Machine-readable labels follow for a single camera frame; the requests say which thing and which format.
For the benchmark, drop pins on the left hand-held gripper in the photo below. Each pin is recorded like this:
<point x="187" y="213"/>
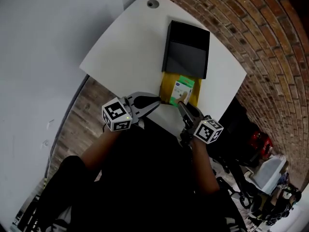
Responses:
<point x="117" y="116"/>

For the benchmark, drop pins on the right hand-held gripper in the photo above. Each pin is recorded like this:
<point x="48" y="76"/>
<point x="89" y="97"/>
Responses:
<point x="205" y="129"/>

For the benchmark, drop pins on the green white box of bandages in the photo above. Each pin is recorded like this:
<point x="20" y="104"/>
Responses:
<point x="182" y="89"/>

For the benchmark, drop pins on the black box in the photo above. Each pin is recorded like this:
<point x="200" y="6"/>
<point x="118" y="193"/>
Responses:
<point x="186" y="49"/>

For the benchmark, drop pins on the person's right forearm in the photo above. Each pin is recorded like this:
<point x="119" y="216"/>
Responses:
<point x="204" y="165"/>

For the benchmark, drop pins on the person's left forearm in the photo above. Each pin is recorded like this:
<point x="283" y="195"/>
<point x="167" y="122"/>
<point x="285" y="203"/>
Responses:
<point x="101" y="149"/>

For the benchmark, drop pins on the black wheeled chair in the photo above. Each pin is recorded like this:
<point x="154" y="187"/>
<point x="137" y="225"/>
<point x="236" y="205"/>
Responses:
<point x="231" y="139"/>

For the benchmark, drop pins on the person's black clothing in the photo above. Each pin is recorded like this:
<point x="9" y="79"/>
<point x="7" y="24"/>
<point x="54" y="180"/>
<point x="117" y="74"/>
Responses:
<point x="144" y="182"/>

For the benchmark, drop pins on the red machine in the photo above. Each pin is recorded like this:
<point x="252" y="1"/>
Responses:
<point x="262" y="142"/>

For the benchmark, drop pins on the white plastic tub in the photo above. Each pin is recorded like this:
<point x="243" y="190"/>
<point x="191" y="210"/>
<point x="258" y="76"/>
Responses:
<point x="268" y="175"/>

